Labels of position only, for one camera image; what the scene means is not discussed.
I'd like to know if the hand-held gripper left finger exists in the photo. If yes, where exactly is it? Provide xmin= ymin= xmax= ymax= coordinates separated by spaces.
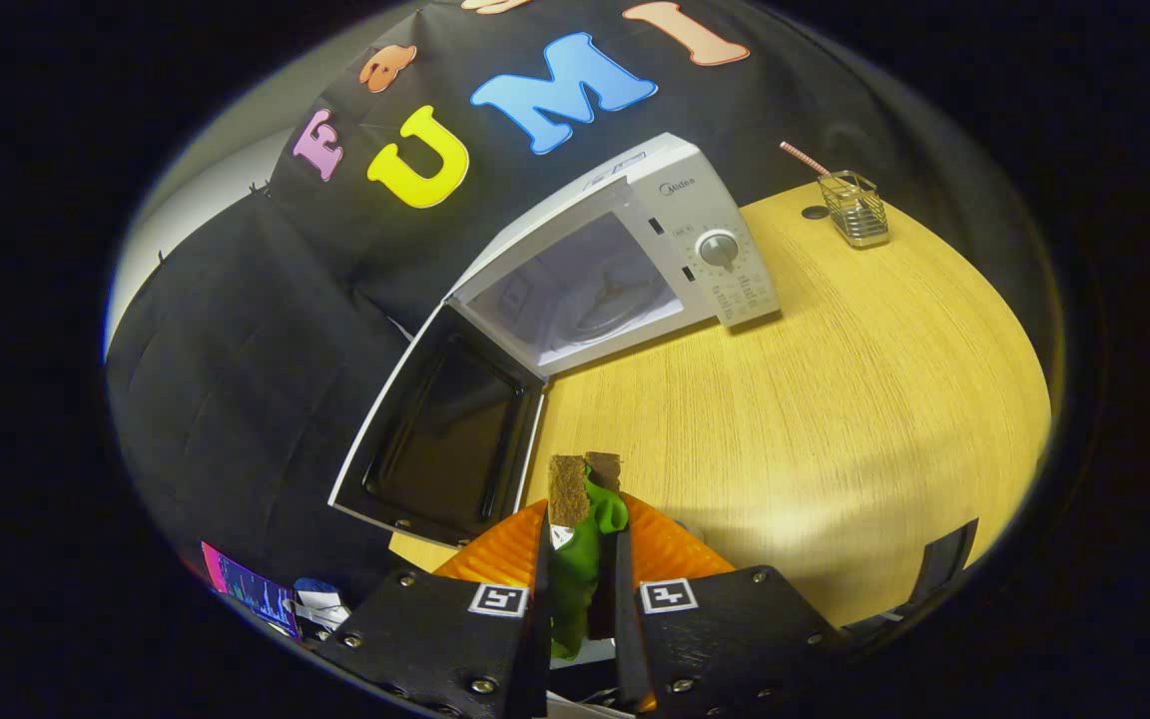
xmin=313 ymin=499 xmax=551 ymax=719

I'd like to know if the toy sandwich with lettuce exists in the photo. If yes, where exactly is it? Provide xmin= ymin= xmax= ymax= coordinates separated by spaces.
xmin=547 ymin=451 xmax=631 ymax=662

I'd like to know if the white microwave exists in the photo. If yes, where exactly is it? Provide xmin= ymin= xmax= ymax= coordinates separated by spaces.
xmin=327 ymin=133 xmax=783 ymax=548

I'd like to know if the pink striped straw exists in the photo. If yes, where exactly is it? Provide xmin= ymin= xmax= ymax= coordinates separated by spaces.
xmin=780 ymin=141 xmax=833 ymax=178

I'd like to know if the wire mesh holder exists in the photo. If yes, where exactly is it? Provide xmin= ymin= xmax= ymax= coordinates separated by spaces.
xmin=819 ymin=171 xmax=890 ymax=249

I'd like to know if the white and blue object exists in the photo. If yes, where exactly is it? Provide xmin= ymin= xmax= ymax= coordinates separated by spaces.
xmin=293 ymin=577 xmax=352 ymax=632

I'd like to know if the black panel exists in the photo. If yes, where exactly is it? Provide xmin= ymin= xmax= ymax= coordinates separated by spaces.
xmin=909 ymin=517 xmax=980 ymax=612

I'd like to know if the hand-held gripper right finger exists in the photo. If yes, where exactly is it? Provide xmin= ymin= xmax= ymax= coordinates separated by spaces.
xmin=615 ymin=491 xmax=846 ymax=715

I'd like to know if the display screen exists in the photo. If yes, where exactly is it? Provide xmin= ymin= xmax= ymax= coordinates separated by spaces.
xmin=201 ymin=541 xmax=298 ymax=638

